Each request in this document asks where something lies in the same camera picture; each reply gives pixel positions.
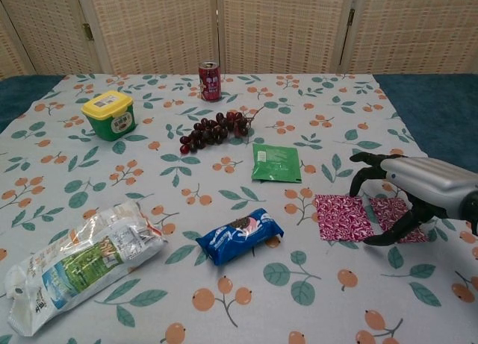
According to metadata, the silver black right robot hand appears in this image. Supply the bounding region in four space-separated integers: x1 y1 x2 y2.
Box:
349 151 478 247

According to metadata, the pink patterned sachet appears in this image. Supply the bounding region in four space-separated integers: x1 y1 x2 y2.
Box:
368 196 430 245
314 194 374 243

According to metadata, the woven bamboo screen panel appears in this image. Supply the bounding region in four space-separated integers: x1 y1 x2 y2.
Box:
0 2 37 80
215 0 356 75
76 0 222 75
338 0 478 75
0 0 111 76

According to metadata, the green foil sachet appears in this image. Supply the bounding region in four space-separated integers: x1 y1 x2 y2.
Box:
250 143 302 184

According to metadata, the blue cookie packet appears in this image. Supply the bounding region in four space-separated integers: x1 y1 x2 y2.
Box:
195 207 285 266

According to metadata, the floral print tablecloth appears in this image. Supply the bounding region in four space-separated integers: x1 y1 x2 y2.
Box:
0 73 478 344

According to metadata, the bunch of dark red grapes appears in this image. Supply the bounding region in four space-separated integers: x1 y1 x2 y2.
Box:
179 105 264 155

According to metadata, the red drink can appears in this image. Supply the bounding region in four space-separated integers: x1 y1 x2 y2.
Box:
198 60 222 104

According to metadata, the green tub with yellow lid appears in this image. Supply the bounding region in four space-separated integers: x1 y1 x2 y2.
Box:
81 90 136 142

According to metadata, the white snack bag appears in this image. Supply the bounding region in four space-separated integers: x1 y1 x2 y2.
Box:
4 199 168 337

